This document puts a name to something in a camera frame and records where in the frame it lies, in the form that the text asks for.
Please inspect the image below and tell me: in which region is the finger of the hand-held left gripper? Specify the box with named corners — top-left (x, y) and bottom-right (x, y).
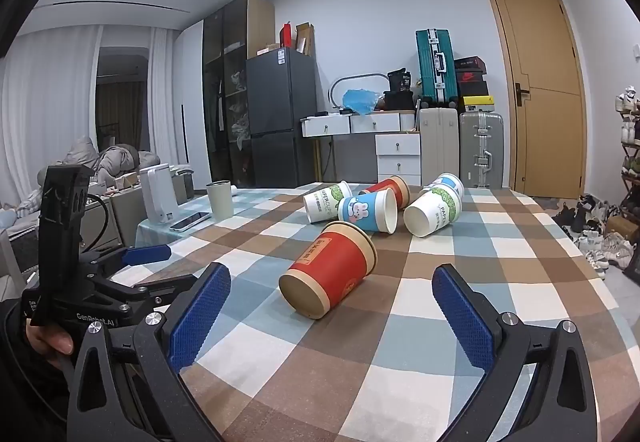
top-left (85, 244), bottom-right (172, 275)
top-left (111, 273), bottom-right (202, 319)

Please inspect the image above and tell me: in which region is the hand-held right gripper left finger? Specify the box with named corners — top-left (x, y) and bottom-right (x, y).
top-left (65, 262), bottom-right (232, 442)

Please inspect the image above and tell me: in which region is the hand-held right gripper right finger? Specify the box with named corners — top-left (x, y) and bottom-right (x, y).
top-left (427, 264), bottom-right (599, 442)

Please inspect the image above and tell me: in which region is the red paper cup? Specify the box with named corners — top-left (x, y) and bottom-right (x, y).
top-left (278, 221), bottom-right (378, 320)
top-left (359, 175), bottom-right (412, 210)

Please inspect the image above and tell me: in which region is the white green-print paper cup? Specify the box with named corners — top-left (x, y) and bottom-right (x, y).
top-left (403, 185), bottom-right (463, 239)
top-left (303, 181), bottom-right (353, 224)

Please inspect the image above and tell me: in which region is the white blue-print paper cup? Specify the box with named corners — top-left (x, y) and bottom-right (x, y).
top-left (422, 173), bottom-right (466, 200)

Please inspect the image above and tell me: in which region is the blue bunny paper cup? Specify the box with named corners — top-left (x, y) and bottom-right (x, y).
top-left (338, 188), bottom-right (398, 234)

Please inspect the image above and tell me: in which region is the person's left hand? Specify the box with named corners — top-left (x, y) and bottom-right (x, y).
top-left (24, 321), bottom-right (76, 364)

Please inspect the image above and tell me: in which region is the grey sofa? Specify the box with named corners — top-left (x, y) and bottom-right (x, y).
top-left (0, 192), bottom-right (143, 285)

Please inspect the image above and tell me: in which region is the smartphone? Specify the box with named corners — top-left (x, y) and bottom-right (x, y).
top-left (169, 211), bottom-right (213, 231)

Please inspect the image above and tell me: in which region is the white appliance box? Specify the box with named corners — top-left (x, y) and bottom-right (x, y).
top-left (139, 164), bottom-right (181, 225)

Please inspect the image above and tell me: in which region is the checked tablecloth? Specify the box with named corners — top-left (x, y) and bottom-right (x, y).
top-left (107, 184), bottom-right (621, 442)

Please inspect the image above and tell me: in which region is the grey appliance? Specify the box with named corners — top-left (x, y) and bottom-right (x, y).
top-left (171, 166), bottom-right (196, 201)

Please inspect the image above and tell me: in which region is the beige tumbler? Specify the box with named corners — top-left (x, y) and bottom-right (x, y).
top-left (206, 180), bottom-right (235, 221)

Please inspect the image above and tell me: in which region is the grey jacket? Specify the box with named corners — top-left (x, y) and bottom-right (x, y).
top-left (65, 137), bottom-right (162, 187)

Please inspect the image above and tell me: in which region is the white curtain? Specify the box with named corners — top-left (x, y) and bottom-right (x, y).
top-left (147, 26), bottom-right (177, 159)
top-left (0, 24), bottom-right (104, 215)

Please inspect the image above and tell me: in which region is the pile of shoes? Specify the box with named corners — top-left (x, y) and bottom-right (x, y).
top-left (552, 194), bottom-right (640, 281)

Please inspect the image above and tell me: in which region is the white wardrobe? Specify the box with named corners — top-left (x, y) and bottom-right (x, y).
top-left (172, 19), bottom-right (206, 170)

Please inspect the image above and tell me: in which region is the silver suitcase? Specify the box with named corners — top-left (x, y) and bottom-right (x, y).
top-left (459, 110), bottom-right (505, 189)

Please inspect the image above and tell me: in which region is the beige suitcase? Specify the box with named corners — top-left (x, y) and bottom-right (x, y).
top-left (417, 106), bottom-right (460, 185)

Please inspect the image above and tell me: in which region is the dark glass-door cabinet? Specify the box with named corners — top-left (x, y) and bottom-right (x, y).
top-left (202, 0), bottom-right (276, 190)

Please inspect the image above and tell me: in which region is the white desk with drawers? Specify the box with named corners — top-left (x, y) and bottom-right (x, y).
top-left (300, 110), bottom-right (422, 187)

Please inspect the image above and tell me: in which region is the dark grey refrigerator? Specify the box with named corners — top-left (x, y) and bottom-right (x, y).
top-left (245, 48), bottom-right (321, 189)

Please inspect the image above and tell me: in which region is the yellow shoe box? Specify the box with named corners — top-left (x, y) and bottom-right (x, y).
top-left (462, 95), bottom-right (496, 113)

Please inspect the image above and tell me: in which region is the shoe rack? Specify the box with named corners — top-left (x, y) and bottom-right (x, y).
top-left (616, 86), bottom-right (640, 227)

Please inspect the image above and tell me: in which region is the blue plastic bag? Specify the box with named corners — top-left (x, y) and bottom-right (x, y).
top-left (342, 89), bottom-right (382, 115)

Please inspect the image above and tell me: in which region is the wooden door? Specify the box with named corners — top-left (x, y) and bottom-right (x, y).
top-left (484, 0), bottom-right (587, 199)

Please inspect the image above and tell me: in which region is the black bag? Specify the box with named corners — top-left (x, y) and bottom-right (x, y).
top-left (382, 68), bottom-right (417, 111)

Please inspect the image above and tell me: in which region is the teal suitcase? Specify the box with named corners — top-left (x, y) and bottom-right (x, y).
top-left (415, 28), bottom-right (460, 103)

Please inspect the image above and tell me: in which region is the cardboard box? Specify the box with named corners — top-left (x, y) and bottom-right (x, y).
top-left (295, 23), bottom-right (316, 57)

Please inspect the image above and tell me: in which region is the black cable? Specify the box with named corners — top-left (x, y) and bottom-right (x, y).
top-left (82, 195), bottom-right (109, 253)

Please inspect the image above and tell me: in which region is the oval ring frame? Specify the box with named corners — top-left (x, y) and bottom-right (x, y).
top-left (328, 73), bottom-right (391, 111)

